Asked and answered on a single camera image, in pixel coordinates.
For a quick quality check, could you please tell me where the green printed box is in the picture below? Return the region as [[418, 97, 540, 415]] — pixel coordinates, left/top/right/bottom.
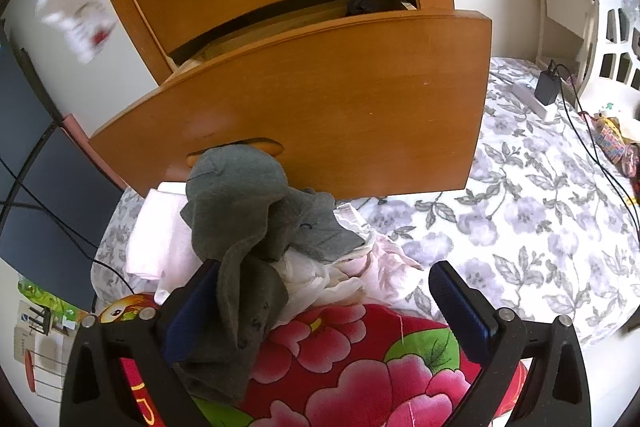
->
[[17, 279, 81, 323]]

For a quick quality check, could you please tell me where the black charger adapter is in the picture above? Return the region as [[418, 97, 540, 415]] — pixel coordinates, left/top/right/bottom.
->
[[534, 69, 557, 105]]

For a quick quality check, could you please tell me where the black charger cable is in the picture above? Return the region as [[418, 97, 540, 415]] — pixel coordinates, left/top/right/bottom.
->
[[547, 59, 640, 238]]

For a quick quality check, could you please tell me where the white power strip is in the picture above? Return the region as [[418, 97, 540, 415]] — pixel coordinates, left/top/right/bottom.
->
[[510, 79, 556, 118]]

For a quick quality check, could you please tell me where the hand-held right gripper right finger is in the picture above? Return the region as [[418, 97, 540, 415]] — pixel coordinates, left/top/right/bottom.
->
[[429, 261, 593, 427]]

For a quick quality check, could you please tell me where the red wire rack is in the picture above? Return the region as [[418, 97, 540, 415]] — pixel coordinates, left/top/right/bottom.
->
[[24, 349, 66, 395]]

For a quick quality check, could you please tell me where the black lace underwear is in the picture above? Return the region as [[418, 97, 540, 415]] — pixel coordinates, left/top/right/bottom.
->
[[346, 0, 403, 16]]

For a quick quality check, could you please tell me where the dark panel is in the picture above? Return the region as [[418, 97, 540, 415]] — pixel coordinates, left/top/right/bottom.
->
[[0, 22, 126, 313]]

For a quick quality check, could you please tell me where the white lace cloth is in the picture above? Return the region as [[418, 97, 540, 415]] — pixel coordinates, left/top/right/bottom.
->
[[272, 204, 378, 325]]

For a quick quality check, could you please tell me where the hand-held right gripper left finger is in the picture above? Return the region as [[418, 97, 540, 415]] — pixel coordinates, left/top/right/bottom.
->
[[60, 259, 226, 427]]

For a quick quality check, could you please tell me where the black floor cable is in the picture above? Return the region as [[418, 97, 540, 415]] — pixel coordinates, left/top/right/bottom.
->
[[0, 127, 136, 313]]

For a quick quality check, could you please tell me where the pink underwear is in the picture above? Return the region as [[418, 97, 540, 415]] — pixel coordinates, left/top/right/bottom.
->
[[345, 237, 426, 308]]

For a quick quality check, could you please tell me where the red floral blanket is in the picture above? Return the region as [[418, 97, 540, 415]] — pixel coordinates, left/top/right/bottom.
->
[[97, 292, 531, 427]]

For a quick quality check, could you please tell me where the white cutout shelf rack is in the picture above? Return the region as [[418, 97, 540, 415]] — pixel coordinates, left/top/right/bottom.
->
[[535, 0, 640, 112]]

